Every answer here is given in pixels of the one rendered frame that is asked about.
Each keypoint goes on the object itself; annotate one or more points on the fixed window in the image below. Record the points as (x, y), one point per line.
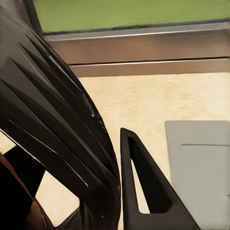
(102, 38)

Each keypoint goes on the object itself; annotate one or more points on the drop in sink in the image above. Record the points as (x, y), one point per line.
(199, 159)

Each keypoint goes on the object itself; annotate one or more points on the electric kettle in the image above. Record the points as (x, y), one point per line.
(46, 112)

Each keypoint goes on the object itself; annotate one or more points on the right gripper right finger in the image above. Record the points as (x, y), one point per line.
(167, 210)

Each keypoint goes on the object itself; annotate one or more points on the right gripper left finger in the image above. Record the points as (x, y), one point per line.
(20, 177)

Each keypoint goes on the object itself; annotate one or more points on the countertop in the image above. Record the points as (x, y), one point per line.
(142, 104)

